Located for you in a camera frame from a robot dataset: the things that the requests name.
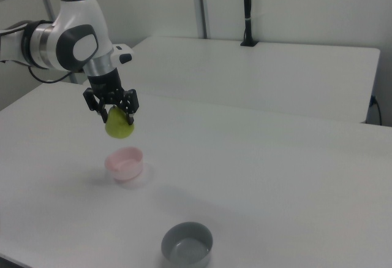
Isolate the green yellow pear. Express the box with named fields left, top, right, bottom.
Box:
left=104, top=105, right=136, bottom=140

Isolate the grey plastic bowl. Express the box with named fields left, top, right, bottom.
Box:
left=160, top=221, right=214, bottom=267

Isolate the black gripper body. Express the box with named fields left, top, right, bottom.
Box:
left=87, top=69, right=124, bottom=105

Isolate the pink plastic bowl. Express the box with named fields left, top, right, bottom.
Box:
left=104, top=147, right=145, bottom=182

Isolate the white side table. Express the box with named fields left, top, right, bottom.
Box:
left=122, top=36, right=381, bottom=124

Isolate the black camera pole, white tie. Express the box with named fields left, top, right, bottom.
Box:
left=239, top=0, right=260, bottom=47

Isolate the black power cable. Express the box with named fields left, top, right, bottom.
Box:
left=369, top=94, right=384, bottom=125

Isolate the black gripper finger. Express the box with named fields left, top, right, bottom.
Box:
left=110, top=88, right=141, bottom=126
left=82, top=87, right=109, bottom=124

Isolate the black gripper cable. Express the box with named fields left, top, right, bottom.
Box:
left=27, top=64, right=89, bottom=84

